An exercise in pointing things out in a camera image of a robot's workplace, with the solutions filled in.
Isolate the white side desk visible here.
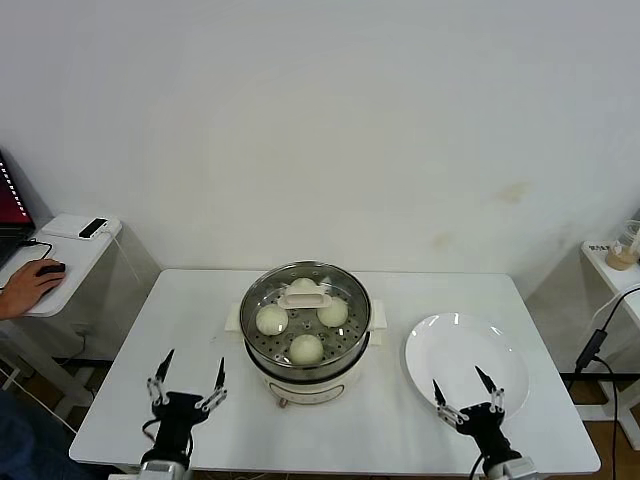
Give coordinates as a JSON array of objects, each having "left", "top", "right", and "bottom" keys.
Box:
[{"left": 0, "top": 213, "right": 161, "bottom": 409}]

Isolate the perforated steel steamer basket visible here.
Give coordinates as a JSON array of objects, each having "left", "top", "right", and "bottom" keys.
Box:
[{"left": 240, "top": 259, "right": 374, "bottom": 375}]

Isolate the black mouse cable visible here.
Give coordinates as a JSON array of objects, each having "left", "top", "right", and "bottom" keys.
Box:
[{"left": 19, "top": 238, "right": 56, "bottom": 264}]

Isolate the clear cup with brown drink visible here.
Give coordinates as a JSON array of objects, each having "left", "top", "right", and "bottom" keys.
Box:
[{"left": 605, "top": 218, "right": 640, "bottom": 271}]

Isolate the blue jeans leg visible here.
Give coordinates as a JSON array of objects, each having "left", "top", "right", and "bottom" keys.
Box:
[{"left": 0, "top": 392, "right": 84, "bottom": 480}]

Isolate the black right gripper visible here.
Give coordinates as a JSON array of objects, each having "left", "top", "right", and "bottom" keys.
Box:
[{"left": 430, "top": 365, "right": 524, "bottom": 461}]

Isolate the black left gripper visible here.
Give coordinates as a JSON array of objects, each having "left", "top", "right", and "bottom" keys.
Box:
[{"left": 146, "top": 348, "right": 230, "bottom": 454}]

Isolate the white round plate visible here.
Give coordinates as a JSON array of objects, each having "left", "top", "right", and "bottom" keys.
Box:
[{"left": 405, "top": 312, "right": 530, "bottom": 424}]

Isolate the white cable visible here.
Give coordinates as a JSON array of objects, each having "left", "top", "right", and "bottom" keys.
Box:
[{"left": 594, "top": 284, "right": 640, "bottom": 326}]

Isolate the person's bare hand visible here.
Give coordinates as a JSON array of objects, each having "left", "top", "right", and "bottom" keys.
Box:
[{"left": 0, "top": 259, "right": 66, "bottom": 321}]

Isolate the white side table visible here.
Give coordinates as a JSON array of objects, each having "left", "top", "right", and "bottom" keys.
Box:
[{"left": 581, "top": 240, "right": 640, "bottom": 436}]

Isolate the flat white box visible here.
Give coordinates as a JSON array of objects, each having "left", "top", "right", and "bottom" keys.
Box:
[{"left": 41, "top": 213, "right": 123, "bottom": 241}]

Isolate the black cable with adapter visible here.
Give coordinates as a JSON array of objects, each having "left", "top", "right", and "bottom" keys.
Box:
[{"left": 562, "top": 284, "right": 640, "bottom": 451}]

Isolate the black laptop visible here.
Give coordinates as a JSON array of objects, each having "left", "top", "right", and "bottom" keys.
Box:
[{"left": 0, "top": 149, "right": 36, "bottom": 266}]

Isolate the small black device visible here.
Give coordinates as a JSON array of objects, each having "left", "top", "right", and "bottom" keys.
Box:
[{"left": 78, "top": 216, "right": 110, "bottom": 239}]

